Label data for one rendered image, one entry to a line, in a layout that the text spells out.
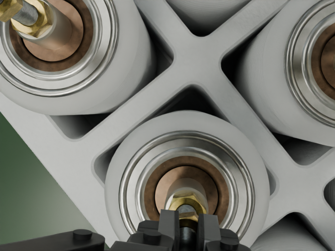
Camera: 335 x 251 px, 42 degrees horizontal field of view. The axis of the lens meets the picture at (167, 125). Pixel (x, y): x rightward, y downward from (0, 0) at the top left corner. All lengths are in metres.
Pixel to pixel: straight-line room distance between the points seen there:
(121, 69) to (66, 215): 0.30
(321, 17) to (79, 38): 0.13
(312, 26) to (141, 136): 0.11
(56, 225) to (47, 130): 0.22
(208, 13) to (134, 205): 0.16
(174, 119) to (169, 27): 0.09
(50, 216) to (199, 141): 0.32
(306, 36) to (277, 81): 0.03
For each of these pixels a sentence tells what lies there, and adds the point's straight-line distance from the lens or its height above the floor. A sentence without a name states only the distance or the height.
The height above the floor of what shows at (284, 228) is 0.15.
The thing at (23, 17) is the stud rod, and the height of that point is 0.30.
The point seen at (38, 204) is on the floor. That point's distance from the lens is 0.53.
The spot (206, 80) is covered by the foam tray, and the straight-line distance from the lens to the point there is 0.32.
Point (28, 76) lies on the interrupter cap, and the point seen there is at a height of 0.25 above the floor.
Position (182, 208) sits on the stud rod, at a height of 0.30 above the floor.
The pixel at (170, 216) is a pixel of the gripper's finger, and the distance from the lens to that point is 0.15.
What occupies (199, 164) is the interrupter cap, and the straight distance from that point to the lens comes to 0.24.
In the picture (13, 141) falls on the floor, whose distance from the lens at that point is 0.53.
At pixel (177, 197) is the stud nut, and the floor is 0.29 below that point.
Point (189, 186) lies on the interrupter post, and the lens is 0.22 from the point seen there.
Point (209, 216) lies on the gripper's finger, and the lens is 0.16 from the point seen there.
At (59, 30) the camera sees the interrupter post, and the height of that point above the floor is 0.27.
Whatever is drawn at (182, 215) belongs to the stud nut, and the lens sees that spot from 0.17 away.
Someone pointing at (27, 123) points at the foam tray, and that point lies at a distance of 0.33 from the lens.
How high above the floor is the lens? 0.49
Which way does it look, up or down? 87 degrees down
